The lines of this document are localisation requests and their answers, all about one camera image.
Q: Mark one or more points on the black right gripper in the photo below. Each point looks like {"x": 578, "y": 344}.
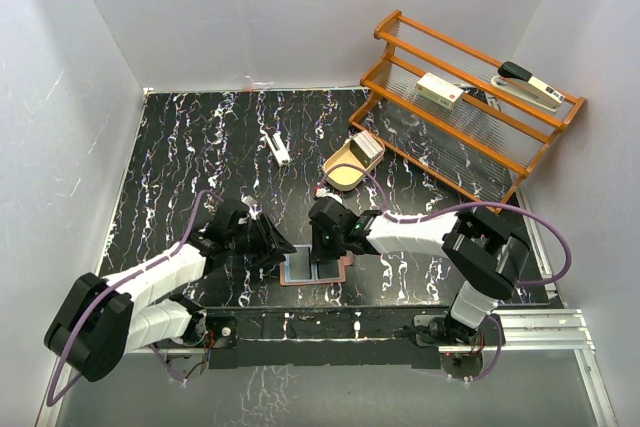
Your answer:
{"x": 319, "y": 253}

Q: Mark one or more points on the stack of credit cards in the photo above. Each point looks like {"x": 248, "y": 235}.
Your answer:
{"x": 365, "y": 148}

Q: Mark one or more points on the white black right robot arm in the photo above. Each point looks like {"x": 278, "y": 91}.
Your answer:
{"x": 483, "y": 247}

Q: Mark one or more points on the white red staples box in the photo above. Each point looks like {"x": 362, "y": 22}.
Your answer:
{"x": 439, "y": 91}

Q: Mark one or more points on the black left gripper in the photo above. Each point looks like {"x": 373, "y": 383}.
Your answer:
{"x": 272, "y": 246}

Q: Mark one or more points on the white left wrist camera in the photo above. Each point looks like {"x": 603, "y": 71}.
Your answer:
{"x": 253, "y": 205}

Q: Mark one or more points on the orange wooden shelf rack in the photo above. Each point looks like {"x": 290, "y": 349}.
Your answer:
{"x": 485, "y": 147}

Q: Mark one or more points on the beige oval card tray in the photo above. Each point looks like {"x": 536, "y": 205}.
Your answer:
{"x": 343, "y": 170}

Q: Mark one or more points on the white staple remover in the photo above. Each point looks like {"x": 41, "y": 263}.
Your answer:
{"x": 278, "y": 149}

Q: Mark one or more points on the black beige stapler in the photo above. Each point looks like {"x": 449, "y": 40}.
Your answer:
{"x": 521, "y": 83}

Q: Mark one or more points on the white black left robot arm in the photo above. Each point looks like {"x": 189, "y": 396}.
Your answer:
{"x": 103, "y": 318}

